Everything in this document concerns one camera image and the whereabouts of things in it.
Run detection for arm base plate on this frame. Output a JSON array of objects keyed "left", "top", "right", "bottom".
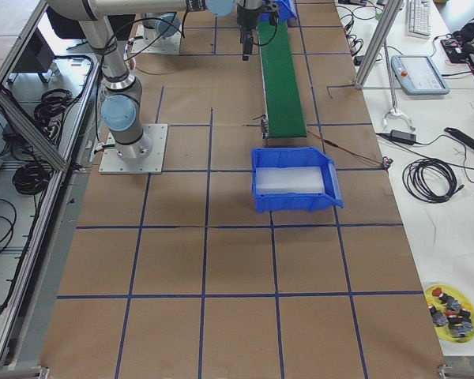
[
  {"left": 130, "top": 24, "right": 181, "bottom": 54},
  {"left": 99, "top": 124, "right": 168, "bottom": 174}
]

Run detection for white keyboard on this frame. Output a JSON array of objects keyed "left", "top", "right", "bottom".
[{"left": 404, "top": 0, "right": 431, "bottom": 39}]

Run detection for green conveyor belt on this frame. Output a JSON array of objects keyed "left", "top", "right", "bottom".
[{"left": 258, "top": 21, "right": 307, "bottom": 138}]

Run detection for white claw part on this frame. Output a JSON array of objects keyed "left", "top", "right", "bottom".
[{"left": 382, "top": 108, "right": 416, "bottom": 132}]

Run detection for blue bin right side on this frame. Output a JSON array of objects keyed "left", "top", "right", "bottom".
[{"left": 251, "top": 147, "right": 344, "bottom": 212}]

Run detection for aluminium frame post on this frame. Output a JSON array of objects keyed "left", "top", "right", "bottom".
[{"left": 354, "top": 0, "right": 402, "bottom": 89}]

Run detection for black flat tool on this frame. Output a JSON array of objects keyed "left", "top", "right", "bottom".
[{"left": 444, "top": 127, "right": 474, "bottom": 151}]

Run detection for spare buttons pile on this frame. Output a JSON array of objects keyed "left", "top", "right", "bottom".
[{"left": 427, "top": 287, "right": 474, "bottom": 342}]

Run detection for white foam pad right bin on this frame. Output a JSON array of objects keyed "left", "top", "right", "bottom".
[{"left": 255, "top": 167, "right": 325, "bottom": 194}]

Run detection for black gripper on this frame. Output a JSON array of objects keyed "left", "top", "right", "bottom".
[{"left": 237, "top": 0, "right": 261, "bottom": 61}]

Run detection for coiled black cables on floor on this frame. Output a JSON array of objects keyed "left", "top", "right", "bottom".
[{"left": 13, "top": 164, "right": 51, "bottom": 197}]

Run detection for black power adapter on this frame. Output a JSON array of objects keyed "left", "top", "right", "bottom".
[{"left": 377, "top": 129, "right": 416, "bottom": 145}]

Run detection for yellow plate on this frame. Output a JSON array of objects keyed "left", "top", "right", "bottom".
[{"left": 423, "top": 283, "right": 474, "bottom": 343}]

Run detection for blue bin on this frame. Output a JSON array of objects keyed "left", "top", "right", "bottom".
[
  {"left": 251, "top": 147, "right": 344, "bottom": 212},
  {"left": 264, "top": 0, "right": 298, "bottom": 22}
]

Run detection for coiled black cable on table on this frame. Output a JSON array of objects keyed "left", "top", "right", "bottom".
[{"left": 401, "top": 158, "right": 465, "bottom": 204}]

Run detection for blue bin left side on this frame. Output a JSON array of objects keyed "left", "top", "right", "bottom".
[{"left": 264, "top": 0, "right": 298, "bottom": 22}]

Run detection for teach pendant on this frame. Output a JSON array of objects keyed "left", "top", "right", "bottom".
[{"left": 390, "top": 55, "right": 450, "bottom": 96}]

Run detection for red black conveyor wire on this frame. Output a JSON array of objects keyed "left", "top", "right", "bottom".
[{"left": 307, "top": 132, "right": 393, "bottom": 170}]

